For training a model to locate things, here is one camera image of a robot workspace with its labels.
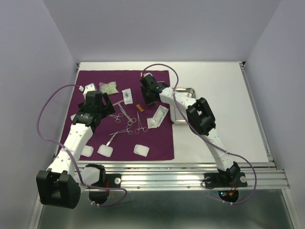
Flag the clear small packet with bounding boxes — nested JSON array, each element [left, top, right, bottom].
[[147, 118, 157, 129]]

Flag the flat steel retractor bar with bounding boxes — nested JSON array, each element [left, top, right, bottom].
[[112, 100, 124, 106]]

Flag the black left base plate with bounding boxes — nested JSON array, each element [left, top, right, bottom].
[[85, 173, 125, 207]]

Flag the aluminium right side rail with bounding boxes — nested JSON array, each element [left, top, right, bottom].
[[239, 62, 277, 169]]

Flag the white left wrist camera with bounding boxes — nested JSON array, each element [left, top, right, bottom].
[[78, 83, 97, 99]]

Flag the stainless steel tray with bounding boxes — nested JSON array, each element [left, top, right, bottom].
[[170, 87, 196, 125]]

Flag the white gauze pad right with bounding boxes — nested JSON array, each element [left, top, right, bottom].
[[133, 145, 150, 157]]

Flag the aluminium rail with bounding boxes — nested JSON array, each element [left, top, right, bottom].
[[239, 62, 277, 169], [101, 162, 290, 191]]

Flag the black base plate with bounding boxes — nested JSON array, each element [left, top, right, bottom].
[[85, 173, 125, 207], [202, 171, 248, 204]]

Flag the steel surgical scissors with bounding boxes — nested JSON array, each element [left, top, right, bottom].
[[118, 104, 137, 126]]

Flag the white gauze pad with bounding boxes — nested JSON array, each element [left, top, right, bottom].
[[97, 145, 113, 157], [133, 145, 150, 157], [81, 145, 94, 157]]

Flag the steel scalpel handle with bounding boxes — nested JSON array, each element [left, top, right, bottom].
[[106, 132, 118, 146]]

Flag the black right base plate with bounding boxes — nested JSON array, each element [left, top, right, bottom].
[[202, 171, 248, 204]]

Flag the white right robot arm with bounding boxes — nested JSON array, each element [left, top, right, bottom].
[[140, 73, 240, 187]]

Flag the green gauze bag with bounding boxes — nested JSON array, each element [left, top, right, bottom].
[[99, 82, 119, 95]]

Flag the green white suture packet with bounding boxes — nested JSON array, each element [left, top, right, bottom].
[[151, 105, 169, 127]]

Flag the white gauze pad left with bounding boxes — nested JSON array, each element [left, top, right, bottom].
[[81, 145, 94, 157]]

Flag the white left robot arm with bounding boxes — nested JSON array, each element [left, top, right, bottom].
[[36, 91, 115, 209]]

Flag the aluminium front rail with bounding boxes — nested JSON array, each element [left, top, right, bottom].
[[101, 162, 290, 191]]

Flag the white gauze pad middle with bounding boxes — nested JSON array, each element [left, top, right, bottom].
[[97, 145, 113, 157]]

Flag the purple cloth mat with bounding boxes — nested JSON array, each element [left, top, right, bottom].
[[76, 70, 174, 161]]

